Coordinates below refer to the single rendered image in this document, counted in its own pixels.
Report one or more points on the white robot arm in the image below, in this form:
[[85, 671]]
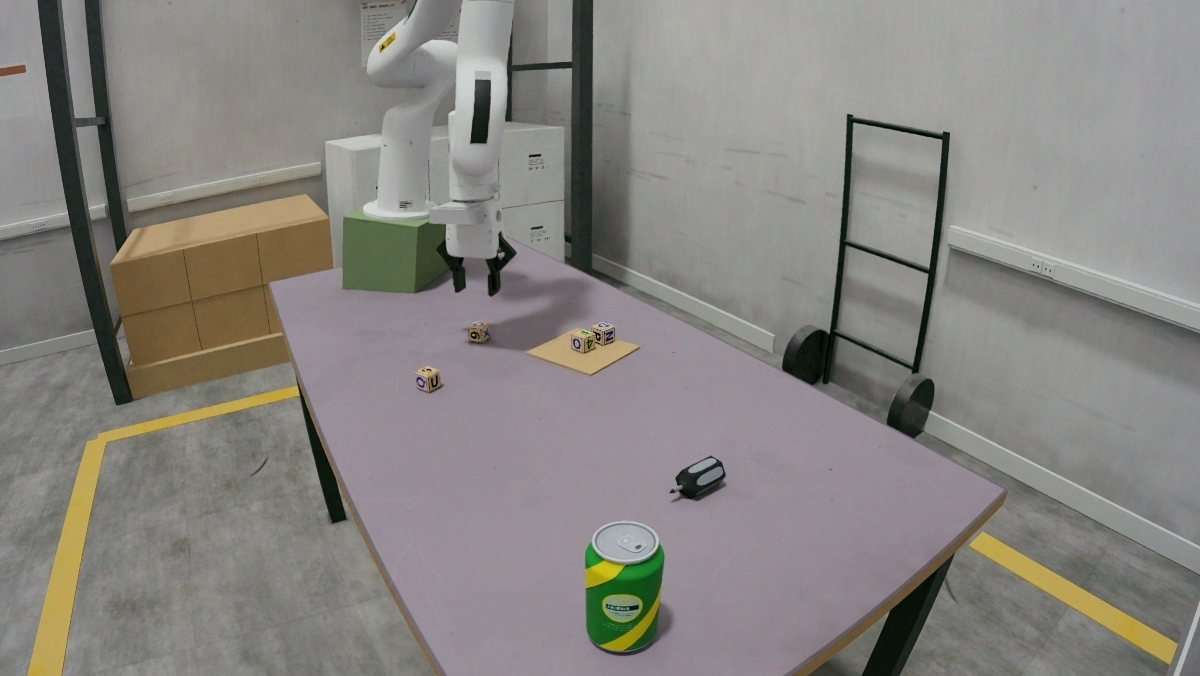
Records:
[[478, 68]]

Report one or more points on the wooden letter block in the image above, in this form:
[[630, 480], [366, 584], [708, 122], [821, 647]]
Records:
[[604, 333], [583, 341], [478, 332], [428, 379]]

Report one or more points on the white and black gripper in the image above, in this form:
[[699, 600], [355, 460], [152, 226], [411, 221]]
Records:
[[480, 241]]

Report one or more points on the tan square mat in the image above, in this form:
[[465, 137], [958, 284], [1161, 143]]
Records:
[[558, 351]]

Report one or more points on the green drink can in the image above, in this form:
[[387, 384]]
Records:
[[623, 581]]

